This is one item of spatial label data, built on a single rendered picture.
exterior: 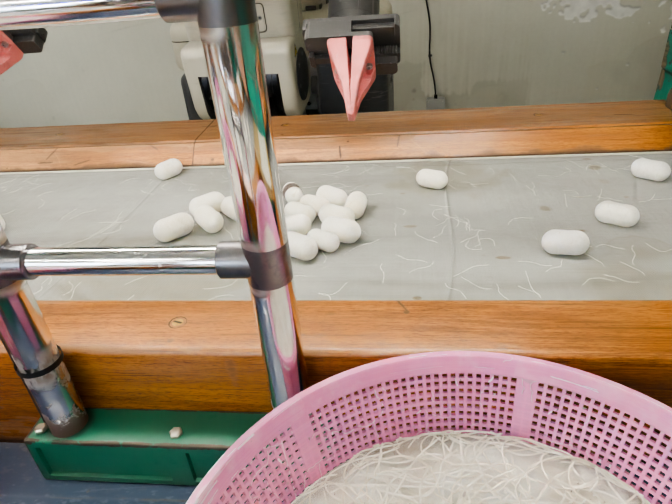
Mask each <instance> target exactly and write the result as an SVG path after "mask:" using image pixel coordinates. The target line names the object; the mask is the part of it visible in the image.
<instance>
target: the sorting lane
mask: <svg viewBox="0 0 672 504"><path fill-rule="evenodd" d="M640 158H646V159H650V160H654V161H662V162H665V163H667V164H668V165H669V166H670V169H671V173H670V175H669V177H668V178H667V179H665V180H663V181H653V180H649V179H645V178H638V177H635V176H634V175H633V174H632V173H631V165H632V163H633V162H634V161H635V160H637V159H640ZM278 168H279V175H280V182H281V190H282V197H283V204H284V208H285V206H286V205H287V204H288V202H287V201H286V199H285V198H284V196H283V187H284V185H285V184H286V183H288V182H294V183H296V184H297V185H298V186H299V187H300V189H301V190H302V192H303V196H304V195H307V194H310V195H315V196H316V193H317V190H318V189H319V188H320V187H321V186H323V185H329V186H332V187H334V188H338V189H342V190H343V191H345V192H346V194H347V196H349V195H350V194H351V193H352V192H355V191H360V192H362V193H364V194H365V195H366V197H367V206H366V209H365V212H364V214H363V215H362V216H361V217H360V218H358V219H355V222H357V223H358V224H359V226H360V229H361V235H360V237H359V239H358V240H357V241H355V242H354V243H342V242H340V244H339V247H338V248H337V250H335V251H334V252H325V251H323V250H320V249H318V253H317V255H316V256H315V257H314V258H313V259H311V260H308V261H304V260H300V259H297V258H294V257H292V256H291V262H292V269H293V276H294V283H295V290H296V297H297V300H672V151H660V152H629V153H598V154H567V155H536V156H505V157H474V158H443V159H412V160H381V161H350V162H319V163H288V164H278ZM422 169H432V170H438V171H443V172H444V173H445V174H446V175H447V177H448V182H447V185H446V186H445V187H444V188H442V189H434V188H428V187H422V186H420V185H419V184H418V183H417V181H416V175H417V173H418V172H419V171H420V170H422ZM154 170H155V168H134V169H103V170H72V171H41V172H10V173H0V215H1V216H2V218H3V219H4V221H5V229H4V232H5V234H6V236H7V238H8V240H9V243H10V244H14V243H33V244H36V245H37V246H39V247H111V246H178V245H217V244H218V243H219V242H220V241H221V240H240V238H239V233H238V228H237V223H236V221H235V220H233V219H231V218H230V217H228V216H226V215H225V214H224V213H223V212H222V211H220V212H219V213H220V214H221V215H222V217H223V220H224V223H223V227H222V228H221V230H219V231H218V232H216V233H209V232H206V231H205V230H204V229H203V228H202V227H201V226H200V225H199V224H197V222H196V221H195V219H194V216H193V215H192V214H191V213H190V211H189V204H190V202H191V200H192V199H193V198H195V197H198V196H201V195H204V194H207V193H210V192H214V191H215V192H219V193H221V194H222V195H223V196H224V197H225V198H226V197H228V196H231V192H230V187H229V182H228V177H227V171H226V166H196V167H182V171H181V172H180V173H179V174H178V175H175V176H173V177H171V178H168V179H166V180H162V179H159V178H158V177H157V176H156V175H155V172H154ZM603 201H613V202H616V203H621V204H628V205H632V206H634V207H636V208H637V209H638V211H639V213H640V218H639V221H638V222H637V223H636V224H635V225H633V226H631V227H622V226H618V225H614V224H609V223H603V222H600V221H599V220H598V219H597V218H596V216H595V208H596V206H597V205H598V204H599V203H601V202H603ZM181 212H183V213H187V214H189V215H190V216H191V217H192V218H193V220H194V227H193V229H192V231H191V232H190V233H189V234H187V235H184V236H182V237H179V238H177V239H174V240H172V241H170V242H162V241H160V240H158V239H157V238H156V237H155V236H154V233H153V227H154V225H155V223H156V222H157V221H159V220H161V219H163V218H166V217H169V216H171V215H174V214H177V213H181ZM554 229H557V230H578V231H582V232H584V233H585V234H586V235H587V236H588V238H589V241H590V245H589V248H588V250H587V251H586V252H585V253H583V254H581V255H561V254H550V253H548V252H546V251H545V250H544V248H543V247H542V242H541V241H542V237H543V236H544V234H545V233H546V232H548V231H550V230H554ZM27 282H28V284H29V286H30V289H31V291H32V293H33V295H34V297H35V300H251V295H250V290H249V285H248V280H247V279H220V278H219V276H218V275H131V276H39V277H38V278H36V279H35V280H27Z"/></svg>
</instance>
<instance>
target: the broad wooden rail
mask: <svg viewBox="0 0 672 504"><path fill-rule="evenodd" d="M665 103H666V100H642V101H619V102H596V103H573V104H550V105H527V106H504V107H481V108H458V109H435V110H412V111H389V112H366V113H357V116H356V119H355V120H354V121H349V120H348V117H347V113H343V114H320V115H297V116H274V117H271V118H272V125H273V132H274V139H275V146H276V154H277V161H278V164H288V163H319V162H350V161H381V160H412V159H443V158H474V157H505V156H536V155H567V154H598V153H629V152H660V151H672V111H671V110H670V109H668V108H667V107H666V106H665ZM173 158H174V159H178V160H179V161H180V162H181V163H182V167H196V166H225V161H224V156H223V151H222V146H221V141H220V135H219V130H218V125H217V120H216V119H205V120H182V121H159V122H136V123H113V124H90V125H67V126H44V127H21V128H0V173H10V172H41V171H72V170H103V169H134V168H155V167H156V166H157V165H158V164H159V163H162V162H164V161H167V160H169V159H173Z"/></svg>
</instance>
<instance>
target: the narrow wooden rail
mask: <svg viewBox="0 0 672 504"><path fill-rule="evenodd" d="M36 302H37V304H38V306H39V308H40V311H41V313H42V315H43V317H44V319H45V322H46V324H47V326H48V328H49V330H50V332H51V335H52V337H53V339H54V341H55V343H56V344H57V345H59V346H60V348H61V349H62V351H63V354H64V357H63V361H64V363H65V365H66V368H67V370H68V372H69V374H70V376H71V378H72V381H73V383H74V385H75V387H76V389H77V392H78V394H79V396H80V398H81V400H82V403H83V405H84V407H85V408H120V409H158V410H197V411H236V412H271V411H272V410H273V408H272V403H271V398H270V393H269V388H268V383H267V377H266V372H265V367H264V362H263V357H262V352H261V347H260V341H259V336H258V331H257V326H256V321H255V316H254V310H253V305H252V300H36ZM297 305H298V312H299V319H300V326H301V333H302V341H303V348H304V355H305V362H306V369H307V377H308V384H309V387H311V386H313V385H315V384H317V383H319V382H321V381H323V380H325V379H327V378H329V377H332V376H334V375H337V374H339V373H342V372H344V371H347V370H350V369H353V368H356V367H359V366H361V365H365V364H369V363H372V362H376V361H379V360H384V359H388V358H393V357H398V356H404V355H410V354H418V353H427V352H440V351H480V352H493V353H504V354H511V355H518V356H524V357H530V358H535V359H541V360H545V361H549V362H553V363H558V364H562V365H565V366H569V367H572V368H576V369H579V370H582V371H585V372H588V373H591V374H594V375H597V376H600V377H603V378H606V379H608V380H611V381H614V382H616V383H619V384H621V385H624V386H626V387H628V388H631V389H633V390H635V391H638V392H640V393H642V394H644V395H647V396H649V397H651V398H653V399H655V400H657V401H659V402H661V403H663V404H665V405H667V406H669V407H671V408H672V300H297ZM40 417H41V416H40V414H39V412H38V410H37V408H36V406H35V404H34V402H33V400H32V399H31V397H30V395H29V393H28V391H27V389H26V387H25V385H24V383H23V381H22V379H21V378H20V377H19V376H18V375H17V373H16V371H15V369H14V364H13V362H12V360H11V358H10V357H9V355H8V353H7V351H6V349H5V347H4V345H3V343H2V341H1V339H0V442H8V443H24V439H25V438H26V436H27V435H28V434H29V432H30V431H31V429H32V428H33V427H34V425H35V424H36V422H37V421H38V420H39V418H40Z"/></svg>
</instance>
